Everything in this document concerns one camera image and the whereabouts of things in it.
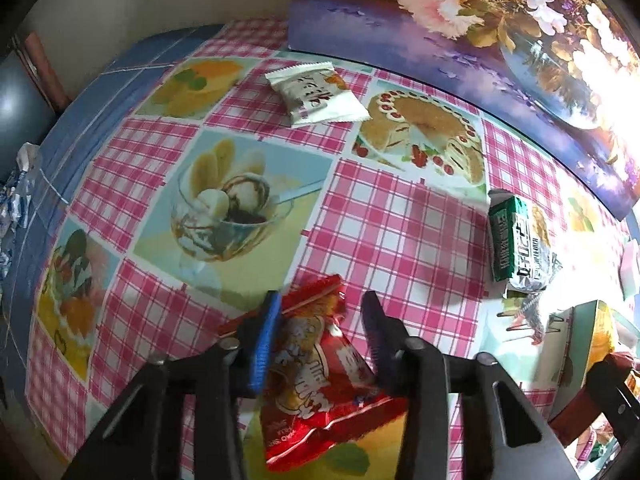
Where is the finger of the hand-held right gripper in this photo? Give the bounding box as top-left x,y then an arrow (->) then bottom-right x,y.
586,354 -> 640,453

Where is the white snack packet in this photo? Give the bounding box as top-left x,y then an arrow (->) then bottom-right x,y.
264,61 -> 372,127

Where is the crumpled white blue wrapper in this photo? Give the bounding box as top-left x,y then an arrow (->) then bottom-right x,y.
0,142 -> 43,266

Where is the green snack packet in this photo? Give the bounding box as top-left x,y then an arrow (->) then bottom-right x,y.
487,188 -> 563,293

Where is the brown wooden stick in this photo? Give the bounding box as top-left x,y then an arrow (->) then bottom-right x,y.
22,32 -> 71,113

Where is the grey rounded object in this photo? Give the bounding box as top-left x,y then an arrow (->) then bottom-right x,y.
0,52 -> 56,181

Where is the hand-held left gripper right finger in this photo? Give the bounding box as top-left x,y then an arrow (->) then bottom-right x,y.
361,290 -> 583,480

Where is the green cardboard box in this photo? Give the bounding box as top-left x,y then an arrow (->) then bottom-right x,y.
539,300 -> 640,466

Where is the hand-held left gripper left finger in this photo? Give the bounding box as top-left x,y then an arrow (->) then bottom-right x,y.
60,290 -> 283,480

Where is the checked printed tablecloth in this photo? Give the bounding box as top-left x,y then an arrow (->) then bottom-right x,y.
0,17 -> 640,480

